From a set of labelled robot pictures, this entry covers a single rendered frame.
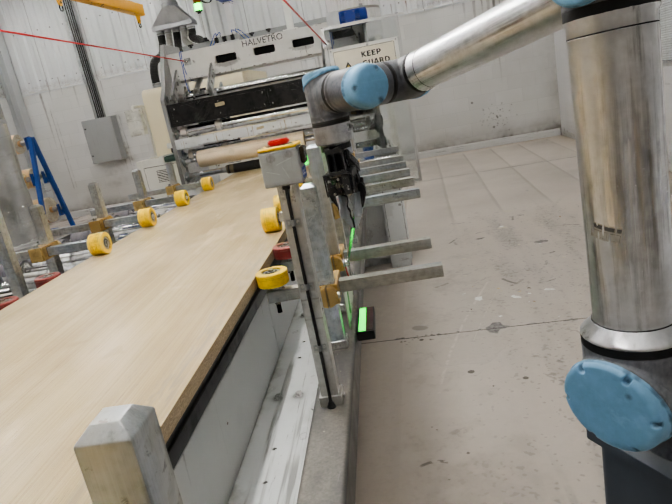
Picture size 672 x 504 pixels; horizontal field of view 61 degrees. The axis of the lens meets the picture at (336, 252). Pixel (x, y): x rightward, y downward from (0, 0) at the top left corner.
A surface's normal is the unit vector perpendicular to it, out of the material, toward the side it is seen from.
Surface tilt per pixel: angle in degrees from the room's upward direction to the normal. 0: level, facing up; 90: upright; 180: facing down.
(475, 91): 90
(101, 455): 90
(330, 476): 0
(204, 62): 90
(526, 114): 90
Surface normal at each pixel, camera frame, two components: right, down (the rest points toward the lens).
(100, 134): -0.13, 0.28
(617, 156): -0.52, 0.30
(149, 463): 0.98, -0.16
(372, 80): 0.50, 0.14
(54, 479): -0.18, -0.95
